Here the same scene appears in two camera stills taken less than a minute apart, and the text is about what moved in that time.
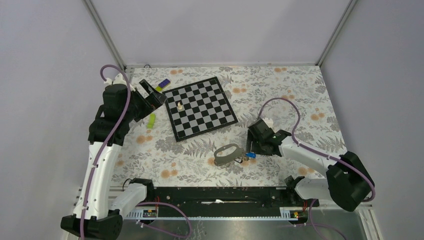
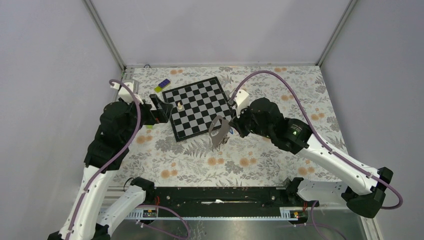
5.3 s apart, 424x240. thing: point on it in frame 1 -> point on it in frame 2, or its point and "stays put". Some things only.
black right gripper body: [257, 146] -> [246, 123]
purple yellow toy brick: [162, 84] stays put
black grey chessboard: [205, 108] stays put
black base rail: [230, 201] stays put
